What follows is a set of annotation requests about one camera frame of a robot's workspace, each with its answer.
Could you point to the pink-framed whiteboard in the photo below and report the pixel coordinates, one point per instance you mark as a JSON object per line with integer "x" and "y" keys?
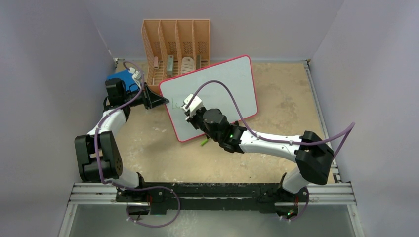
{"x": 231, "y": 89}

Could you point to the orange plastic file organizer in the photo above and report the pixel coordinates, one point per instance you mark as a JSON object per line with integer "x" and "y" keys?
{"x": 168, "y": 42}

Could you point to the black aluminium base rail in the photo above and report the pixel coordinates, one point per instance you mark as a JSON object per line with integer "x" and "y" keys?
{"x": 265, "y": 198}

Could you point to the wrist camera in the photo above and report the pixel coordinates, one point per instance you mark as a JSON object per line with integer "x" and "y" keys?
{"x": 136, "y": 75}
{"x": 191, "y": 105}

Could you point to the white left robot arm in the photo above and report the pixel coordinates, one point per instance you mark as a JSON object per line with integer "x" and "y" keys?
{"x": 97, "y": 153}

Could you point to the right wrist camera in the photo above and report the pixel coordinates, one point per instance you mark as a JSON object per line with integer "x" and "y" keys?
{"x": 191, "y": 105}

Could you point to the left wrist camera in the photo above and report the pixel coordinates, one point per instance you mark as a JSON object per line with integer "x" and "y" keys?
{"x": 136, "y": 75}

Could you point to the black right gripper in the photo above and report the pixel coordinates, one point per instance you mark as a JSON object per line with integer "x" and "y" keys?
{"x": 192, "y": 120}

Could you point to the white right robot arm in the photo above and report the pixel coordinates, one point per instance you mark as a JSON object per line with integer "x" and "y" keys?
{"x": 312, "y": 156}

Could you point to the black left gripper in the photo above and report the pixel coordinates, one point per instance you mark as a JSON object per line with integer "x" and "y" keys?
{"x": 150, "y": 99}

